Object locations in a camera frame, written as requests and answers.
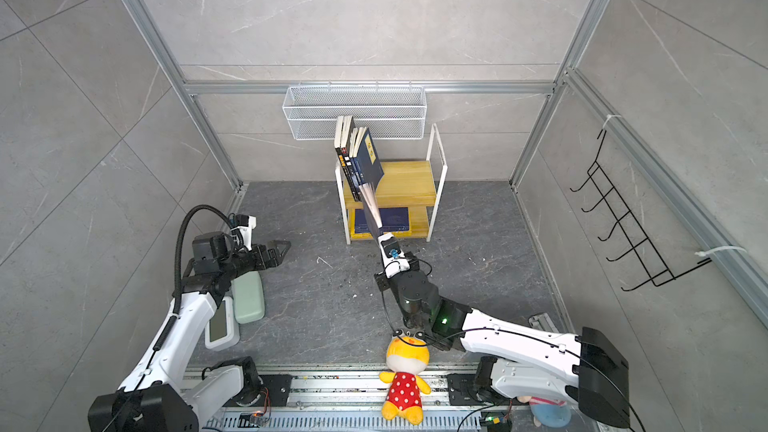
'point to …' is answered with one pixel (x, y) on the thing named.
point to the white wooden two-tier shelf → (422, 179)
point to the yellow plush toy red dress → (407, 356)
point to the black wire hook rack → (650, 276)
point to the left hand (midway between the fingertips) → (275, 239)
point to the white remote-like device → (542, 322)
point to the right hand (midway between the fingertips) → (384, 242)
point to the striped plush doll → (547, 413)
